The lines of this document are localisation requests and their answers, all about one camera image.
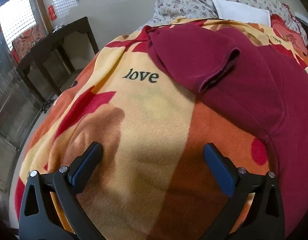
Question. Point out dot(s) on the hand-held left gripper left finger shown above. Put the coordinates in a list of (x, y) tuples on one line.
[(85, 170)]

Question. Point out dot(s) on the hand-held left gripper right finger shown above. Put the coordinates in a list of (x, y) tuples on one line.
[(218, 170)]

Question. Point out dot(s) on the maroon t-shirt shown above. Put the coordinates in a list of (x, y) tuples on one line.
[(243, 80)]

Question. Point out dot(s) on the dark shoes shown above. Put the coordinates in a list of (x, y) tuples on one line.
[(47, 106)]

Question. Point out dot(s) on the printed red orange blanket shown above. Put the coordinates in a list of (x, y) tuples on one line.
[(149, 130)]

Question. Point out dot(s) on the dark wooden table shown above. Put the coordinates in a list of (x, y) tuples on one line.
[(44, 47)]

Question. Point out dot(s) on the red printed boxes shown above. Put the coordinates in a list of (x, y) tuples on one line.
[(29, 40)]

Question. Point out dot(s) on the red heart cushion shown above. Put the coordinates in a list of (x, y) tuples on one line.
[(288, 35)]

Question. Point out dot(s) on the white pillow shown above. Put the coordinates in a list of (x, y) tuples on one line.
[(241, 12)]

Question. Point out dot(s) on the bright barred window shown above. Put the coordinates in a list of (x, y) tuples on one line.
[(16, 22)]

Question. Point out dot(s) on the floral quilt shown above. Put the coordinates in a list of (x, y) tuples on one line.
[(183, 0)]

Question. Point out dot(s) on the red paper wall decoration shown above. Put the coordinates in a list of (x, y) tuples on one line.
[(51, 13)]

